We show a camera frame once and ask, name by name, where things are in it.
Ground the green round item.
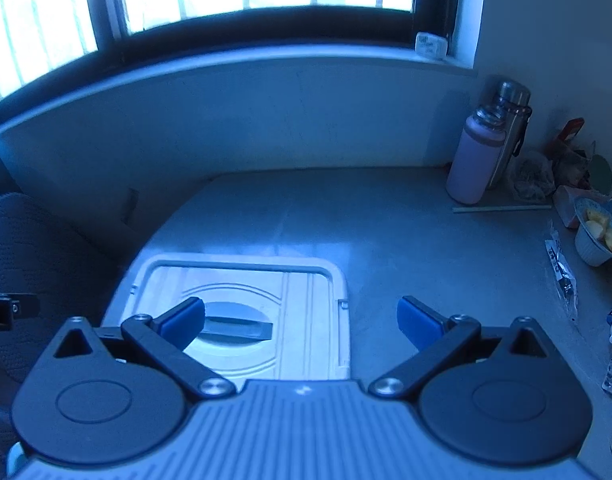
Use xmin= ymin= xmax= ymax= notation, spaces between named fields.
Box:
xmin=588 ymin=152 xmax=612 ymax=188

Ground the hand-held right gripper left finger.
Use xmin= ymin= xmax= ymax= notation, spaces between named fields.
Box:
xmin=51 ymin=296 xmax=237 ymax=403

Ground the pink packet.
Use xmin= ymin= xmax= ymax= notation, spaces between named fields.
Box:
xmin=553 ymin=185 xmax=586 ymax=230

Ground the white bowl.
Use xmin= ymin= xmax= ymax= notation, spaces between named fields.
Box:
xmin=573 ymin=195 xmax=612 ymax=267

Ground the red box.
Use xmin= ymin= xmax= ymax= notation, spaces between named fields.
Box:
xmin=556 ymin=117 xmax=585 ymax=153

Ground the teal storage box with lid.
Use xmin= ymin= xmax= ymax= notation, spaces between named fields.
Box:
xmin=102 ymin=254 xmax=350 ymax=392

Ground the steel thermos flask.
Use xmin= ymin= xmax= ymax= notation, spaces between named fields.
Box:
xmin=486 ymin=80 xmax=532 ymax=191

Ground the grey desktop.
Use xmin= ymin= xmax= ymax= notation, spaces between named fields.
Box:
xmin=101 ymin=167 xmax=612 ymax=480

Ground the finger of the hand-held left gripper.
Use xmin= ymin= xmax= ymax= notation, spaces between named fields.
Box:
xmin=10 ymin=294 xmax=40 ymax=319

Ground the small white box on sill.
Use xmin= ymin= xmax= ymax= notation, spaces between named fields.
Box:
xmin=415 ymin=31 xmax=449 ymax=61

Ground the grey fabric chair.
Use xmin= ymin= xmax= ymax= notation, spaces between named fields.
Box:
xmin=0 ymin=192 xmax=129 ymax=466

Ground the long clear sachet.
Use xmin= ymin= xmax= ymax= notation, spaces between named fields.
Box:
xmin=544 ymin=227 xmax=579 ymax=321

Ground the plastic bag with dark contents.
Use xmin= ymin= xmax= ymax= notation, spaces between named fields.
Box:
xmin=508 ymin=152 xmax=556 ymax=203

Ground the pink water bottle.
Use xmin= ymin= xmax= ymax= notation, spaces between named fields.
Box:
xmin=446 ymin=105 xmax=509 ymax=206

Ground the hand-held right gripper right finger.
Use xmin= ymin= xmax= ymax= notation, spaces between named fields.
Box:
xmin=368 ymin=296 xmax=559 ymax=402

